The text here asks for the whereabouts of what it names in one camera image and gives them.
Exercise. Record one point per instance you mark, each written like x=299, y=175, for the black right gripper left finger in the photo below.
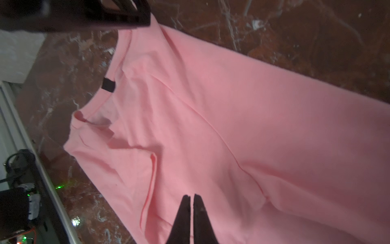
x=180, y=232

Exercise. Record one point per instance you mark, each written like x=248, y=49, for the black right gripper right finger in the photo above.
x=203, y=231

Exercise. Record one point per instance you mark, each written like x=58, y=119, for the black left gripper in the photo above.
x=73, y=15

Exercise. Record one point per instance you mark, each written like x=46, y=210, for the pink t-shirt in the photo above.
x=278, y=158

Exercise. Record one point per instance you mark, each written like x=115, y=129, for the aluminium mounting rail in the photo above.
x=14, y=138

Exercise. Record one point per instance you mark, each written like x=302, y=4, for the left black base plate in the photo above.
x=29, y=212

